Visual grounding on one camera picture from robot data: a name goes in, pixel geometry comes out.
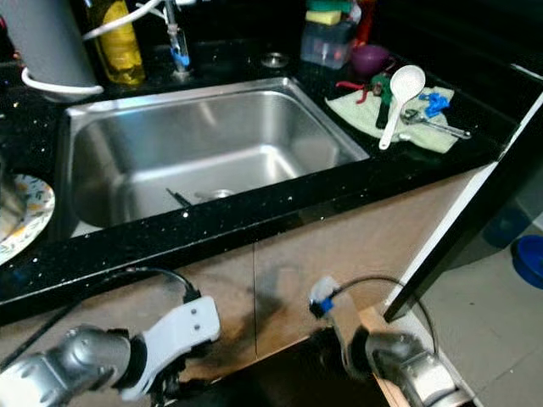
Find black chopstick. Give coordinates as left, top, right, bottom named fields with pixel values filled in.
left=165, top=188, right=194, bottom=209

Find green black kitchen tool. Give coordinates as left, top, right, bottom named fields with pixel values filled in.
left=371, top=74, right=394, bottom=130

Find steel kitchen tool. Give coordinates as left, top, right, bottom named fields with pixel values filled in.
left=400, top=109, right=473, bottom=141

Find black floor mat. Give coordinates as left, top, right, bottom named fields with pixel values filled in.
left=178, top=326, right=361, bottom=407

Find floral patterned plate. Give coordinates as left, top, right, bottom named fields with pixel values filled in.
left=0, top=174, right=57, bottom=265

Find stainless steel sink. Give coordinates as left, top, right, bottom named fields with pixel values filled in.
left=61, top=76, right=372, bottom=238

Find light green cloth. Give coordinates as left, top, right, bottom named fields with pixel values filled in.
left=324, top=83, right=459, bottom=155

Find chrome faucet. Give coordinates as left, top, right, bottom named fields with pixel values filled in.
left=165, top=0, right=194, bottom=79

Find round steel counter cap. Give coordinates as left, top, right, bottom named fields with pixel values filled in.
left=261, top=53, right=289, bottom=70

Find yellow oil bottle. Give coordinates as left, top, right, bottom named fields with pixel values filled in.
left=89, top=0, right=147, bottom=87

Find clear plastic sponge container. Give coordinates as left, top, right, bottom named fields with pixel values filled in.
left=300, top=19, right=357, bottom=70

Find blue plastic basin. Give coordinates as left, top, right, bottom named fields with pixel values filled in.
left=512, top=235, right=543, bottom=289

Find purple bowl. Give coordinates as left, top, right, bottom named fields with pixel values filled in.
left=350, top=44, right=394, bottom=79

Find white rice paddle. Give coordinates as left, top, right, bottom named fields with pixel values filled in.
left=378, top=64, right=427, bottom=152

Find blue plastic clip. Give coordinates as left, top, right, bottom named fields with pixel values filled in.
left=420, top=92, right=452, bottom=120

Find green yellow sponge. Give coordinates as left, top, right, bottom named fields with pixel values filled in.
left=305, top=0, right=359, bottom=26

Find red bottle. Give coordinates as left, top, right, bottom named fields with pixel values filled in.
left=355, top=0, right=378, bottom=47

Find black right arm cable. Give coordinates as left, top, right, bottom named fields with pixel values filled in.
left=308, top=273, right=442, bottom=357

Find white water hose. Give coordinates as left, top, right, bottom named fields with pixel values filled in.
left=21, top=0, right=204, bottom=101

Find red handled tool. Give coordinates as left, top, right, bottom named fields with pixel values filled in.
left=335, top=79, right=374, bottom=104

